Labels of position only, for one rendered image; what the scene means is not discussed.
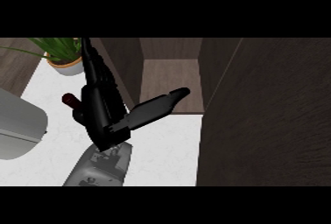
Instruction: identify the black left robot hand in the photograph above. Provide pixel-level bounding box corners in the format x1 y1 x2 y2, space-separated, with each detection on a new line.
71 37 192 153

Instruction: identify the dark wine bottle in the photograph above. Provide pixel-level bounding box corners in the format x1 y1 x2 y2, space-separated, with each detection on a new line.
61 92 86 123

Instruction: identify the grey rounded appliance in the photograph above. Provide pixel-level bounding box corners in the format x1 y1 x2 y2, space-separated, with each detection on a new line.
0 87 49 161

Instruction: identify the brown wooden cabinet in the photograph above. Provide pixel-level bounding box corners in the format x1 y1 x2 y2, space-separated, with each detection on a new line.
89 37 244 116

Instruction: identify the green potted plant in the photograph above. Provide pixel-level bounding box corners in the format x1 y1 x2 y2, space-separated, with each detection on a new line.
0 37 86 77

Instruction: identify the dark wooden cabinet door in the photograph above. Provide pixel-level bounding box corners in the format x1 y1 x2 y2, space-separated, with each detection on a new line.
195 37 331 187

